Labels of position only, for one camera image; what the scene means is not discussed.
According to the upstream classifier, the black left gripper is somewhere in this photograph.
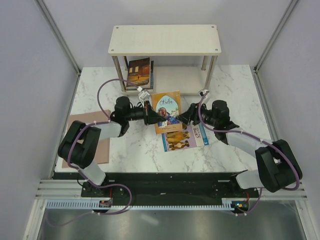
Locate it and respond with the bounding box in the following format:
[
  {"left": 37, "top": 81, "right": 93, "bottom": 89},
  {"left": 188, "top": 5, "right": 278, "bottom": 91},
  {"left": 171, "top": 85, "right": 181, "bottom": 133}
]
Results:
[{"left": 125, "top": 100, "right": 166, "bottom": 126}]

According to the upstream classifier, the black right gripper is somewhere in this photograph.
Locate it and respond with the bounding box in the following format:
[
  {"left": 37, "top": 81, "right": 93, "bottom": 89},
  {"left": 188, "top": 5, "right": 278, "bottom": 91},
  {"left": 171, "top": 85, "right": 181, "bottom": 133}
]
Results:
[{"left": 175, "top": 101, "right": 218, "bottom": 128}]

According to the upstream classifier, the Othello book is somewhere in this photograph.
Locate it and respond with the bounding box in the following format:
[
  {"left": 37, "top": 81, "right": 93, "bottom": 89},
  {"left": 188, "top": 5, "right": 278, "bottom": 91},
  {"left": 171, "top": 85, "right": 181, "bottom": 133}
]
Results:
[{"left": 151, "top": 90, "right": 183, "bottom": 135}]

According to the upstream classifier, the dog picture book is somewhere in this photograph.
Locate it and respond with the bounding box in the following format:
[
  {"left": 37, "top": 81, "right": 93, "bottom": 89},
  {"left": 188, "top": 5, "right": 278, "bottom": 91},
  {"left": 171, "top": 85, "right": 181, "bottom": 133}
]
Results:
[{"left": 161, "top": 123, "right": 209, "bottom": 152}]

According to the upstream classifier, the Nineteen Eighty-Four book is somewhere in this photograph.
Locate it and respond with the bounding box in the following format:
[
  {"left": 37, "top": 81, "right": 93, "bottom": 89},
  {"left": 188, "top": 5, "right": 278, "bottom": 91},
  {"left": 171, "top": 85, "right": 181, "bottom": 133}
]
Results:
[{"left": 125, "top": 60, "right": 154, "bottom": 91}]

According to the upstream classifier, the red cream cover book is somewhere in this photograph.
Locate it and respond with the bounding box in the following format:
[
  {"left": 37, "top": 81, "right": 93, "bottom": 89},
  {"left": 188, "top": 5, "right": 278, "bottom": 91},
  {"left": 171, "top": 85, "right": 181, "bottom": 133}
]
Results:
[{"left": 127, "top": 57, "right": 151, "bottom": 88}]

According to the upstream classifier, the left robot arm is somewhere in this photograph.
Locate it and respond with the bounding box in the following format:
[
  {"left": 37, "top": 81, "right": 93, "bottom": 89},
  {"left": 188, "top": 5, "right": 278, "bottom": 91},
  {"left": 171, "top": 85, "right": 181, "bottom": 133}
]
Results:
[{"left": 57, "top": 96, "right": 166, "bottom": 197}]

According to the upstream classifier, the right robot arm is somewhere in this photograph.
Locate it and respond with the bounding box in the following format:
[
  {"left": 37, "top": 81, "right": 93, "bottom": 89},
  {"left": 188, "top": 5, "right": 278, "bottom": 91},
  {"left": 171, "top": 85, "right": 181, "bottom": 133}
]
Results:
[{"left": 176, "top": 100, "right": 303, "bottom": 197}]

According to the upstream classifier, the white two-tier wooden shelf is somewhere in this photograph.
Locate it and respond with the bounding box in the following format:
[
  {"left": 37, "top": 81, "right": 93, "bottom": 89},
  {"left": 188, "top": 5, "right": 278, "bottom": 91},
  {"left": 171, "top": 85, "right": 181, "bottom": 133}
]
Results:
[{"left": 108, "top": 24, "right": 222, "bottom": 95}]

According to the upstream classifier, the pink file folder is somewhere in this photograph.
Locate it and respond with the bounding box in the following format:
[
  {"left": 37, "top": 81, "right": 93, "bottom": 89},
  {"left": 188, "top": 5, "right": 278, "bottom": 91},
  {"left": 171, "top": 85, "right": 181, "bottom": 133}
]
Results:
[{"left": 58, "top": 111, "right": 110, "bottom": 170}]

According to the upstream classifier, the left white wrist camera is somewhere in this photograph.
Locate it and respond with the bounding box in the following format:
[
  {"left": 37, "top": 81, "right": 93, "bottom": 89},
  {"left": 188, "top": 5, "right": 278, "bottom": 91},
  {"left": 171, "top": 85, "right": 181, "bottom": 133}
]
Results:
[{"left": 137, "top": 86, "right": 151, "bottom": 104}]

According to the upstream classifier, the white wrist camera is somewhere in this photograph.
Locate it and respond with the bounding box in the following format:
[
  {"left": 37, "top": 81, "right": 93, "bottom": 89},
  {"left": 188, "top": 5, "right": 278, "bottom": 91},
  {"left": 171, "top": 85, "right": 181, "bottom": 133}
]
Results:
[
  {"left": 198, "top": 89, "right": 210, "bottom": 97},
  {"left": 137, "top": 86, "right": 151, "bottom": 104}
]

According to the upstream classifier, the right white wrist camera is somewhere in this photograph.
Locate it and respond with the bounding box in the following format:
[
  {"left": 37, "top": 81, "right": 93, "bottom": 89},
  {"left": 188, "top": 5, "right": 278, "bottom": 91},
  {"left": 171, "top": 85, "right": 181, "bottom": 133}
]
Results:
[{"left": 198, "top": 89, "right": 210, "bottom": 97}]

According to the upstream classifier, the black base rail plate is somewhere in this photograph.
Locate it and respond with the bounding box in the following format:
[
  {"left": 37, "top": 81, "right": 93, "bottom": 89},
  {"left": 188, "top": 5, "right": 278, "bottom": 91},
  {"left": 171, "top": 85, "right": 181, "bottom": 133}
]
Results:
[{"left": 81, "top": 172, "right": 259, "bottom": 206}]

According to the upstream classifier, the white slotted cable duct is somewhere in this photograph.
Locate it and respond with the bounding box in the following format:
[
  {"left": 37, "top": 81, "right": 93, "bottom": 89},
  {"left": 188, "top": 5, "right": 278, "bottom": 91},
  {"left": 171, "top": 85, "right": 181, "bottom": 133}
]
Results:
[{"left": 46, "top": 199, "right": 248, "bottom": 211}]

